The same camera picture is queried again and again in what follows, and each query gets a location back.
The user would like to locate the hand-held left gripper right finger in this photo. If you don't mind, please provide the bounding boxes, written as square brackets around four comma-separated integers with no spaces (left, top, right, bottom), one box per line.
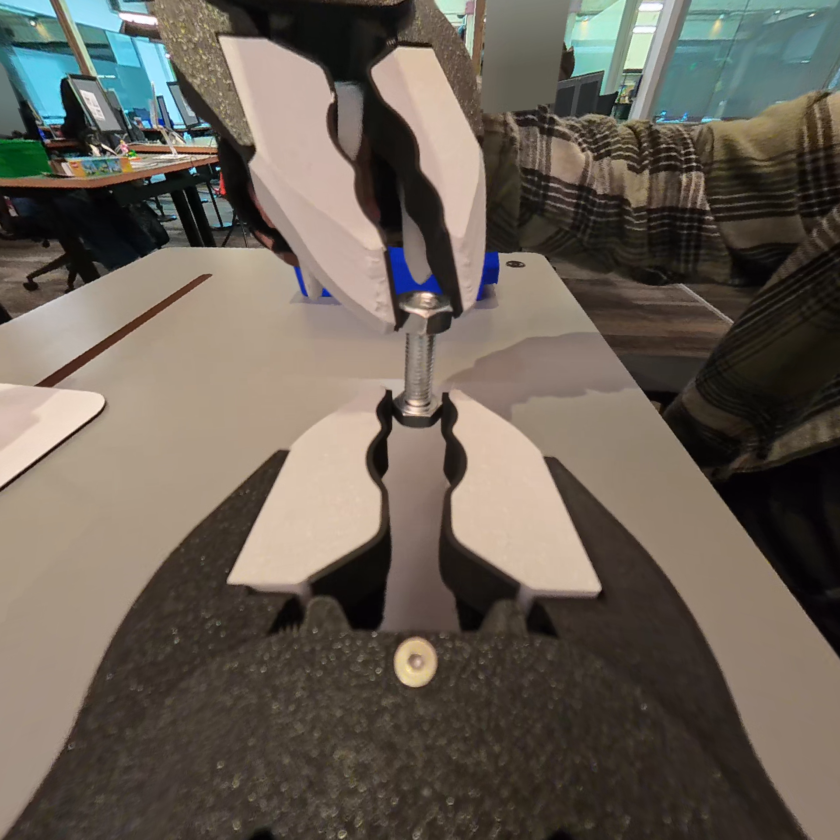
[438,389,603,634]

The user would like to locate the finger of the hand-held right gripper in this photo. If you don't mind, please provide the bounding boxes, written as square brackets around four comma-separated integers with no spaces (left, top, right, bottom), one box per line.
[218,34,398,330]
[369,45,488,319]

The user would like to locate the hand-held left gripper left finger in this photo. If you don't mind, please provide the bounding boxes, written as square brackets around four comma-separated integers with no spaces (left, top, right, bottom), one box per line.
[226,387,393,634]

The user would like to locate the silver hex nut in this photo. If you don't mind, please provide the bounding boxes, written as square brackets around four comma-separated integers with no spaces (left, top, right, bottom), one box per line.
[391,391,446,429]

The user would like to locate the silver bolt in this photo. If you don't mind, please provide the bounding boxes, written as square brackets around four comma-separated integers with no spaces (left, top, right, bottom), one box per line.
[395,292,455,404]

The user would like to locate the person's right forearm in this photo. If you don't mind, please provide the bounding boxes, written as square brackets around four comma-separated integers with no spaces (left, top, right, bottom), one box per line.
[482,92,840,286]

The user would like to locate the person's right hand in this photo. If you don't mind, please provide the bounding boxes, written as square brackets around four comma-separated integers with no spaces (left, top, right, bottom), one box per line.
[220,141,296,263]

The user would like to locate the wooden office desk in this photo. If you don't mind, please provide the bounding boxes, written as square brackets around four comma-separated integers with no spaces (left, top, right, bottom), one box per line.
[0,154,221,249]

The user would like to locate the blue plastic bin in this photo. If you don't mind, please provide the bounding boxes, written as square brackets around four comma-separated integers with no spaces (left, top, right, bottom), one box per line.
[293,244,501,306]

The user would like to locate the black office chair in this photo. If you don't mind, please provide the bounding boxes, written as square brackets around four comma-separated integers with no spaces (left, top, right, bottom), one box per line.
[23,190,170,293]

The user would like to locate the green plastic bin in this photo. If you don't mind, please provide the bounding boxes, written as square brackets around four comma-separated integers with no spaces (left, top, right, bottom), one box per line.
[0,139,52,177]

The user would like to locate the white base pad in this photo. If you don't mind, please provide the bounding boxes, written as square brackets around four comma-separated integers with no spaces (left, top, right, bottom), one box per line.
[0,384,106,490]

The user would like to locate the person's plaid shirt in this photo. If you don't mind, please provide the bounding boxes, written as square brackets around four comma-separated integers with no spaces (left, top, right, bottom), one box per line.
[663,217,840,480]

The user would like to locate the person's dark trousers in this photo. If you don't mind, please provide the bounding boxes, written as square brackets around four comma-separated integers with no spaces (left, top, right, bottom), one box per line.
[712,453,840,664]

